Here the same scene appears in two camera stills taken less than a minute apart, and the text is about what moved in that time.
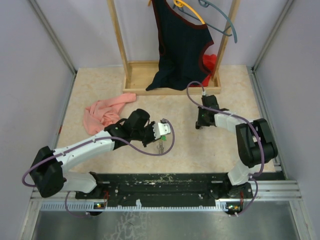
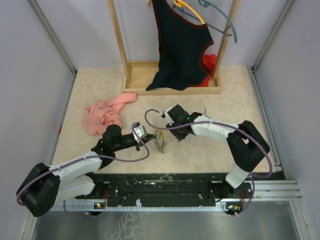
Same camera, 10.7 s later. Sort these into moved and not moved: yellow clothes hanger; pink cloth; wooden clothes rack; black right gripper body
Moved: black right gripper body
Not moved: pink cloth; yellow clothes hanger; wooden clothes rack
